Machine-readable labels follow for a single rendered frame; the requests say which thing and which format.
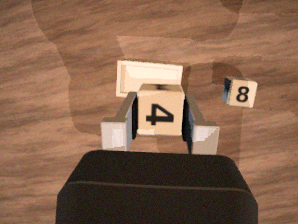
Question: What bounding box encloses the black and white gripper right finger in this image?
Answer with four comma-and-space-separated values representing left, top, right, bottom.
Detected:
181, 93, 220, 155

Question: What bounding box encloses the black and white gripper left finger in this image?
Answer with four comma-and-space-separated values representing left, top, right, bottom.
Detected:
101, 91, 138, 151

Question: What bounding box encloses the beige cube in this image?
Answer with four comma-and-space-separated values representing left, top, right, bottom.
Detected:
137, 83, 185, 136
222, 76, 257, 108

